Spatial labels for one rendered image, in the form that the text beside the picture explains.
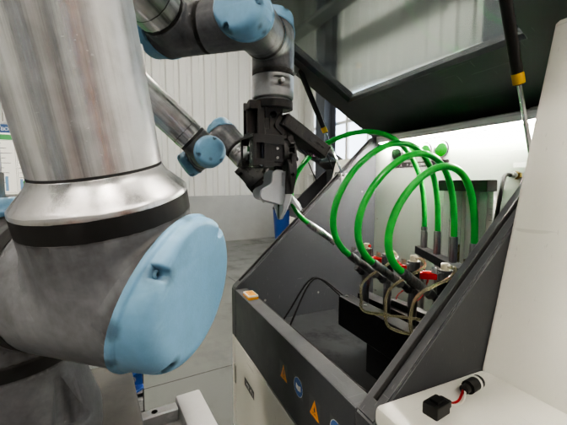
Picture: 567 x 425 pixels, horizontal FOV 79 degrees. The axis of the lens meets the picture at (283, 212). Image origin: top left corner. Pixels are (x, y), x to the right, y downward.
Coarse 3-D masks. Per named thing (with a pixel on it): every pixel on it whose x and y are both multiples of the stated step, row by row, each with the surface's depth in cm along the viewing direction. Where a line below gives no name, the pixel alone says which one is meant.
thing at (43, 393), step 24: (48, 360) 30; (0, 384) 27; (24, 384) 28; (48, 384) 29; (72, 384) 31; (96, 384) 36; (0, 408) 27; (24, 408) 28; (48, 408) 29; (72, 408) 31; (96, 408) 34
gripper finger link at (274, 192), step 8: (272, 176) 61; (280, 176) 61; (272, 184) 61; (280, 184) 61; (264, 192) 60; (272, 192) 61; (280, 192) 61; (264, 200) 60; (272, 200) 61; (280, 200) 62; (288, 200) 62; (280, 208) 63; (280, 216) 63
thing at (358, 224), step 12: (408, 156) 70; (420, 156) 72; (432, 156) 73; (384, 168) 68; (372, 192) 67; (360, 204) 66; (456, 204) 77; (360, 216) 66; (456, 216) 77; (360, 228) 66; (456, 228) 77; (360, 240) 66; (456, 240) 77; (360, 252) 67; (456, 252) 78; (372, 264) 68; (384, 276) 70; (396, 276) 71
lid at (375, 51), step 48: (288, 0) 87; (336, 0) 80; (384, 0) 74; (432, 0) 68; (480, 0) 64; (528, 0) 58; (336, 48) 96; (384, 48) 87; (432, 48) 79; (480, 48) 73; (528, 48) 66; (336, 96) 116; (384, 96) 103; (432, 96) 92; (480, 96) 84; (528, 96) 77
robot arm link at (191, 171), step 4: (184, 152) 94; (180, 156) 94; (184, 156) 93; (188, 156) 92; (180, 160) 93; (184, 160) 93; (188, 160) 93; (184, 164) 93; (188, 164) 93; (192, 164) 92; (184, 168) 96; (188, 168) 93; (192, 168) 94; (196, 168) 94; (200, 168) 91; (188, 172) 94; (192, 172) 94; (196, 172) 95; (200, 172) 97; (192, 176) 97
